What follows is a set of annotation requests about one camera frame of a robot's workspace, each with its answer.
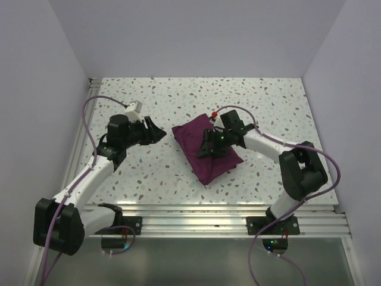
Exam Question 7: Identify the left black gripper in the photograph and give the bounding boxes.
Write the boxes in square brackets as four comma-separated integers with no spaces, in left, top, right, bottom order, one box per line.
[121,116,165,149]

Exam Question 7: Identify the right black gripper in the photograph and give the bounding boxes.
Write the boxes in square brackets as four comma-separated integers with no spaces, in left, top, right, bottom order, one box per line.
[197,128,233,160]

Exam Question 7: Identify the purple cloth mat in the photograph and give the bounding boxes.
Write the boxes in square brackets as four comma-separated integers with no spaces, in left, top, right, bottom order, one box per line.
[172,114,243,185]

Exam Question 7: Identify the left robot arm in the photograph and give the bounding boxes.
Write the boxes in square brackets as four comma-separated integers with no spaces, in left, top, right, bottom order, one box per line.
[33,114,166,256]

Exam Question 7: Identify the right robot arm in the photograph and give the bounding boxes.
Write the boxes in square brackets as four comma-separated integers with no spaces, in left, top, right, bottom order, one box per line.
[197,110,328,234]

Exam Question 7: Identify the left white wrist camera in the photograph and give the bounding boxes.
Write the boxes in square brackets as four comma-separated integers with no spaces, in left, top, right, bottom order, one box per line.
[124,100,143,123]

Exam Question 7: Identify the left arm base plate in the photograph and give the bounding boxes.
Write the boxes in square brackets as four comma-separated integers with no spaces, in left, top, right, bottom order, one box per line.
[120,216,143,235]

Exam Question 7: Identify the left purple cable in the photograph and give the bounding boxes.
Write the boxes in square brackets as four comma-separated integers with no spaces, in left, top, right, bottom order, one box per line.
[37,95,136,286]

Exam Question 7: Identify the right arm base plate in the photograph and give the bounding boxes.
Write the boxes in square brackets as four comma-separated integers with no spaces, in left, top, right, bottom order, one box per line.
[246,216,301,235]

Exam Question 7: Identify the aluminium frame rails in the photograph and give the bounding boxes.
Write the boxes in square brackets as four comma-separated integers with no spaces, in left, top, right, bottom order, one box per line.
[28,77,366,286]

